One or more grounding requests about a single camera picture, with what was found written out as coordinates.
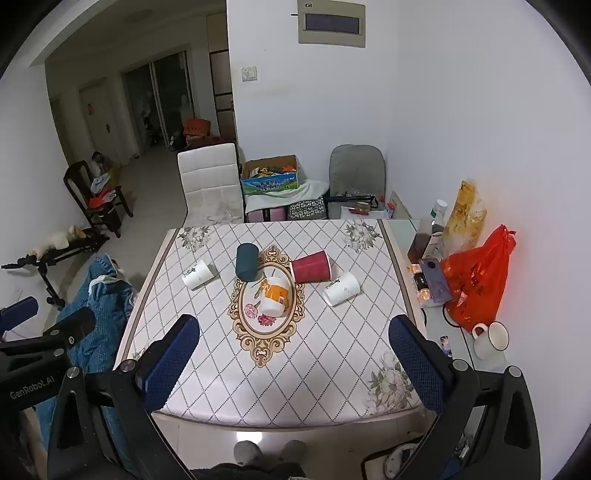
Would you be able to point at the white cloth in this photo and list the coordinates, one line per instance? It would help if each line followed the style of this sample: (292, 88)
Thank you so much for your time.
(304, 191)

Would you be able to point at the black and white patterned bag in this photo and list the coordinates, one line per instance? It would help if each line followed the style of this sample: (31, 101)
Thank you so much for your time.
(307, 208)

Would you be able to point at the orange and white paper cup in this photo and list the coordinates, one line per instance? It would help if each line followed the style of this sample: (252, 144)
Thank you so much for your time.
(275, 299)

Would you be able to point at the dark teal cup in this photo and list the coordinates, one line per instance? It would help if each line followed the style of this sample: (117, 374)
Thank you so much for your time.
(247, 261)

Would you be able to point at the white wall switch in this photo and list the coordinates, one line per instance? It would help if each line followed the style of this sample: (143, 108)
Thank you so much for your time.
(249, 74)

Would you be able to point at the grey cushioned chair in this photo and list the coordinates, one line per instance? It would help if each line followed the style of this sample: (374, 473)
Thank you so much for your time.
(358, 168)

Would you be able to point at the pink stool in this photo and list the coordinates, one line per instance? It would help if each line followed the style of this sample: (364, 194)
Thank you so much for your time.
(265, 214)

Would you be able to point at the large white paper cup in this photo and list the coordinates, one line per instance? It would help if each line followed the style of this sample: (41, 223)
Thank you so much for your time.
(342, 289)

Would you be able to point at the yellow plastic bag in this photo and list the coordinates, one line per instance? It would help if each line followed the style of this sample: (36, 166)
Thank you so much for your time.
(464, 217)

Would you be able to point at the white capped bottle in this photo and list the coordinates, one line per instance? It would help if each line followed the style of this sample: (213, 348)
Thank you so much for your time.
(438, 210)

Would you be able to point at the beige wall panel box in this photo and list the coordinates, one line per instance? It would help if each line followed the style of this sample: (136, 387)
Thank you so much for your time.
(331, 23)

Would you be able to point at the red paper cup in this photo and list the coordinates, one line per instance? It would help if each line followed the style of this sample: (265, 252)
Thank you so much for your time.
(311, 267)

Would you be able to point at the brown liquid bottle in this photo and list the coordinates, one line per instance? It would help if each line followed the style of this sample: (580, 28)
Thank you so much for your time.
(422, 244)

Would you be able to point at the blue quilted blanket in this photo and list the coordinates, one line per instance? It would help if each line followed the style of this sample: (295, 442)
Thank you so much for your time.
(104, 314)

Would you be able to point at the black tripod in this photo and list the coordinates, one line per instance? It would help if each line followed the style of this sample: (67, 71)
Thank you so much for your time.
(46, 263)

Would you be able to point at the diamond pattern floral tablecloth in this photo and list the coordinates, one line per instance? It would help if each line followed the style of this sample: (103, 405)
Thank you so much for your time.
(323, 364)

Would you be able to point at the cardboard box with green print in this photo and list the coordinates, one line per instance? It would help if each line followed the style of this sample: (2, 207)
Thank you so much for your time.
(272, 182)

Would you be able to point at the small white paper cup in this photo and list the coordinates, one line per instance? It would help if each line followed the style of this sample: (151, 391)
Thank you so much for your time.
(198, 275)

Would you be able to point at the purple box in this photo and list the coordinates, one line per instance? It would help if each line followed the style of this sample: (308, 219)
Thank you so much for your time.
(436, 281)

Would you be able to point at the dark wooden chair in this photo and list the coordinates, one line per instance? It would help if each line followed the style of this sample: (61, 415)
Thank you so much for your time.
(81, 177)

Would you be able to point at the white cardboard box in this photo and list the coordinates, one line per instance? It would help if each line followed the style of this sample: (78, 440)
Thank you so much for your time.
(364, 213)

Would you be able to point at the pile of clothes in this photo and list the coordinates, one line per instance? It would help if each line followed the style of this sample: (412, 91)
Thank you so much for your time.
(102, 184)

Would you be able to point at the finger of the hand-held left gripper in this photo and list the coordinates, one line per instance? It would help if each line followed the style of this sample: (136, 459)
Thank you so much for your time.
(74, 323)
(18, 310)

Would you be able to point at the grey slipper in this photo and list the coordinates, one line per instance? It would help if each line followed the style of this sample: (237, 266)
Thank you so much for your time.
(295, 451)
(247, 452)

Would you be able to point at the white enamel mug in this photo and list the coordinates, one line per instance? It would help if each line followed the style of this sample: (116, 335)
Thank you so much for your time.
(491, 341)

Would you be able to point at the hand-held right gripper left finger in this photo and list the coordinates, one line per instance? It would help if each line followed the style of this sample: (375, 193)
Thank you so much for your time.
(168, 364)

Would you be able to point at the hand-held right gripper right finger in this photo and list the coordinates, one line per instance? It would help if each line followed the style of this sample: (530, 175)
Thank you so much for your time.
(415, 369)

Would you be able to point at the white padded chair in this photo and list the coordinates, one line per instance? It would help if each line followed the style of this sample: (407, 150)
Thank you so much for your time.
(210, 180)

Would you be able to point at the plush toy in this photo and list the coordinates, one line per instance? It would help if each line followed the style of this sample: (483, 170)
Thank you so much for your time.
(57, 239)

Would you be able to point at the white side table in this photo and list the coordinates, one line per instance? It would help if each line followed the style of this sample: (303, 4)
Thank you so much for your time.
(455, 337)

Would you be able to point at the orange plastic bag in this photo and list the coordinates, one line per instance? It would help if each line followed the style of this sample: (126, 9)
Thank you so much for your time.
(478, 281)

